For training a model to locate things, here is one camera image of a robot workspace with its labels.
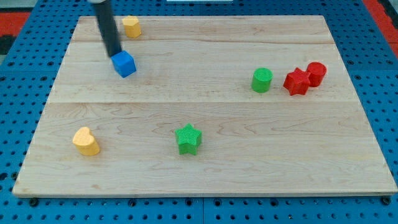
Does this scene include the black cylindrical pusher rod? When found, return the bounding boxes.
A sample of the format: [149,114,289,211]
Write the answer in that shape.
[90,0,122,57]

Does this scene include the blue cube block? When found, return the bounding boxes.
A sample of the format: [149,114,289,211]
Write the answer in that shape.
[111,50,136,78]

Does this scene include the wooden board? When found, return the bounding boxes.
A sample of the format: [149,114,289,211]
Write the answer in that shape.
[13,16,397,198]

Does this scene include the yellow hexagon block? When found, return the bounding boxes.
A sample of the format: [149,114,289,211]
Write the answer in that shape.
[122,16,142,38]

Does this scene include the yellow heart block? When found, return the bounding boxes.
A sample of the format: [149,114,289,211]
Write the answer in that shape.
[72,127,100,156]

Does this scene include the green star block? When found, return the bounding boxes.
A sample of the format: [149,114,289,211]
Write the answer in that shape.
[175,123,202,156]

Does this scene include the green cylinder block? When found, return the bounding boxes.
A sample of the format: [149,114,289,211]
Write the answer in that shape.
[251,67,273,93]

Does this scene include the red star block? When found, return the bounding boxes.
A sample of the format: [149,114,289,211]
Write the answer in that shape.
[283,67,310,96]

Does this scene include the red cylinder block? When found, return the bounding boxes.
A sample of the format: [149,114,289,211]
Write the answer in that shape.
[306,62,327,87]

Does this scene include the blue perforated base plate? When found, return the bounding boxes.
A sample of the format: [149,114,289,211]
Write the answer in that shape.
[1,1,397,223]

